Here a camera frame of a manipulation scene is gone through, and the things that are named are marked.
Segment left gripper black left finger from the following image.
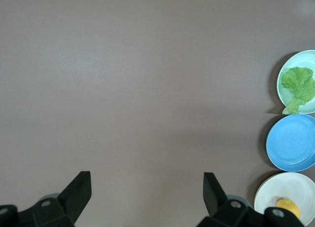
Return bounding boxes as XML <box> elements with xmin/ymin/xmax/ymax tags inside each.
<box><xmin>0</xmin><ymin>171</ymin><xmax>93</xmax><ymax>227</ymax></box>

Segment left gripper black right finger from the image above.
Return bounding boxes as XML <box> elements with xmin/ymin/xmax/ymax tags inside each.
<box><xmin>196</xmin><ymin>172</ymin><xmax>306</xmax><ymax>227</ymax></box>

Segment yellow lemon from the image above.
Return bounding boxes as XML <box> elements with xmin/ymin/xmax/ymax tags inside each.
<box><xmin>276</xmin><ymin>198</ymin><xmax>301</xmax><ymax>220</ymax></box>

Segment green lettuce leaf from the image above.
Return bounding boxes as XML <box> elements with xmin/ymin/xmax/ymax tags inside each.
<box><xmin>281</xmin><ymin>66</ymin><xmax>315</xmax><ymax>115</ymax></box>

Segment beige plate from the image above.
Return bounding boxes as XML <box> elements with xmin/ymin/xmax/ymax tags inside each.
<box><xmin>253</xmin><ymin>172</ymin><xmax>315</xmax><ymax>227</ymax></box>

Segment blue plate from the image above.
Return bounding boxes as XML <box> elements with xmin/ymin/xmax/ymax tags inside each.
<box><xmin>265</xmin><ymin>114</ymin><xmax>315</xmax><ymax>172</ymax></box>

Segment brown table cover sheet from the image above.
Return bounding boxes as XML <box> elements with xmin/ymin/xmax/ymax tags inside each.
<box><xmin>0</xmin><ymin>0</ymin><xmax>315</xmax><ymax>227</ymax></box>

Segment pale green plate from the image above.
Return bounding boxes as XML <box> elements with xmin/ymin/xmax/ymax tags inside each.
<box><xmin>276</xmin><ymin>49</ymin><xmax>315</xmax><ymax>114</ymax></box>

